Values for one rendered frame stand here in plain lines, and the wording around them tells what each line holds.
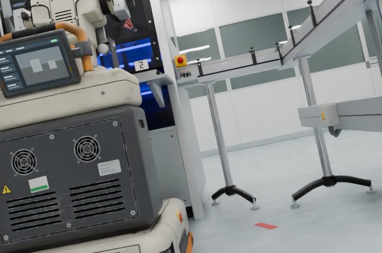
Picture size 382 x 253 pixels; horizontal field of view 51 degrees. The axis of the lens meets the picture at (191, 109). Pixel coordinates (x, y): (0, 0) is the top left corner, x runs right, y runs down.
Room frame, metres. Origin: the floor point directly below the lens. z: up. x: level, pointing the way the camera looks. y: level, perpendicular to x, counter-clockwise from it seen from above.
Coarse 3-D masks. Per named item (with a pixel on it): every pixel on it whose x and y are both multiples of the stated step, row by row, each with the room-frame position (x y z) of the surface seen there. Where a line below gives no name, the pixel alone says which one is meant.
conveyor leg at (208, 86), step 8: (208, 88) 2.65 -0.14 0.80; (208, 96) 2.65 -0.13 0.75; (216, 104) 2.66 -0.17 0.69; (216, 112) 2.65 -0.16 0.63; (216, 120) 2.64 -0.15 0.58; (216, 128) 2.65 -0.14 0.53; (216, 136) 2.66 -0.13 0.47; (224, 144) 2.65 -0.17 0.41; (224, 152) 2.65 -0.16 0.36; (224, 160) 2.64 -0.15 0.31; (224, 168) 2.65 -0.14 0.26; (224, 176) 2.66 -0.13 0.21; (232, 184) 2.66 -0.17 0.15
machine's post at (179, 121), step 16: (160, 16) 2.51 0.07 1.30; (160, 32) 2.51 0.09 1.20; (160, 48) 2.51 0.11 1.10; (176, 80) 2.56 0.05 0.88; (176, 96) 2.51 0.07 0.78; (176, 112) 2.51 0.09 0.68; (176, 128) 2.51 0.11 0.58; (192, 160) 2.51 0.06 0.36; (192, 176) 2.51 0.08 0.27; (192, 192) 2.51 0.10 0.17
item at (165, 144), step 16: (160, 128) 2.52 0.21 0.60; (192, 128) 3.12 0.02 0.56; (160, 144) 2.52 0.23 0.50; (176, 144) 2.52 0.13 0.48; (192, 144) 2.78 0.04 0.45; (160, 160) 2.52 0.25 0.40; (176, 160) 2.52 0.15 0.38; (160, 176) 2.52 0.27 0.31; (176, 176) 2.52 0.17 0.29; (176, 192) 2.52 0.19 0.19
